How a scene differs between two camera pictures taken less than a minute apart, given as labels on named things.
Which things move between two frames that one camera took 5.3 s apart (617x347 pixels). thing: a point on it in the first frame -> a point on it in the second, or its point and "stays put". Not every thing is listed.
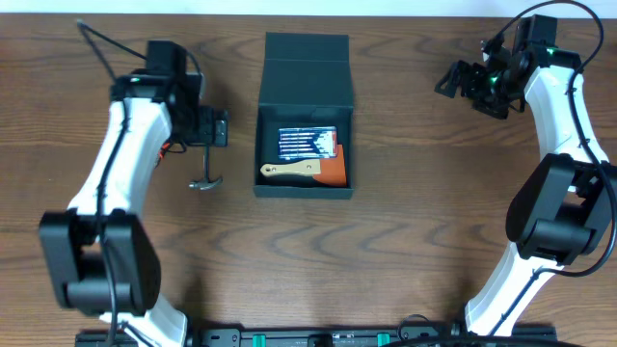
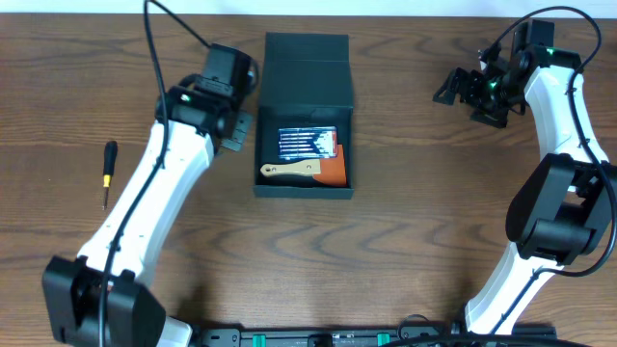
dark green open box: [306, 81] stays put
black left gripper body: [207, 127] -> [236, 131]
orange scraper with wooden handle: [330, 171] stays put
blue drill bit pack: [310, 143] stays put
